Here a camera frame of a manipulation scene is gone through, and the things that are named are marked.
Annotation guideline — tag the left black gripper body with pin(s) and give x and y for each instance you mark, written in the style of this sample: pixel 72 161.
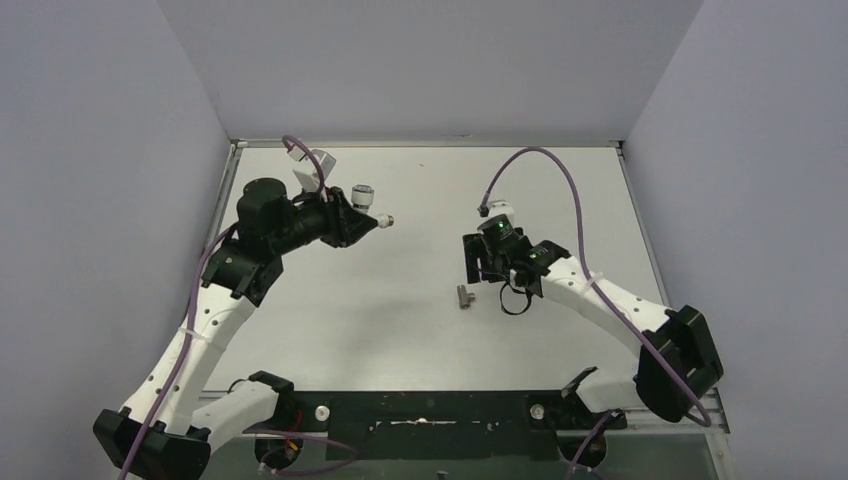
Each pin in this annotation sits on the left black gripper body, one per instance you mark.
pixel 337 216

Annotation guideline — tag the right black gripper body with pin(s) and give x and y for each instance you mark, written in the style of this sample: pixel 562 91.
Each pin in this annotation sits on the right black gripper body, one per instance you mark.
pixel 492 265

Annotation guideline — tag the white faucet with chrome knob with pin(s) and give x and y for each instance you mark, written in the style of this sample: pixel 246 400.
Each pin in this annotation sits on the white faucet with chrome knob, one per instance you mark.
pixel 362 199

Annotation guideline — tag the metal tee pipe fitting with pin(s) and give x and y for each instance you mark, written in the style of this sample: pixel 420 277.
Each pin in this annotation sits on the metal tee pipe fitting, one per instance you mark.
pixel 465 297

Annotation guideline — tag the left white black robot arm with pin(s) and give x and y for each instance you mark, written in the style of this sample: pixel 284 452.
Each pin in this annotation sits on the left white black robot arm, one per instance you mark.
pixel 162 431

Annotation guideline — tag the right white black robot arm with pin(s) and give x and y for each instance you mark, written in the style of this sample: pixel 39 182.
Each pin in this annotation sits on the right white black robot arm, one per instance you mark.
pixel 676 361

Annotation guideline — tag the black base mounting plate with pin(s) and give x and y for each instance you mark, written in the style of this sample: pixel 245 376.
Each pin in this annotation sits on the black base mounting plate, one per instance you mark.
pixel 439 425

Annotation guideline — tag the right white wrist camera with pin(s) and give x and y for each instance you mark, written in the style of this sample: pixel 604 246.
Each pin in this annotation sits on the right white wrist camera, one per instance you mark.
pixel 493 208

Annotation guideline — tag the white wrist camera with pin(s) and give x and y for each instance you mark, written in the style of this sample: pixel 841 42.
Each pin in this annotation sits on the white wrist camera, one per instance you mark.
pixel 493 208
pixel 305 170

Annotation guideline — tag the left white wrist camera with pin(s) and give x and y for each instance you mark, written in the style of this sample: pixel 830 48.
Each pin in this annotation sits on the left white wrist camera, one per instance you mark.
pixel 305 170

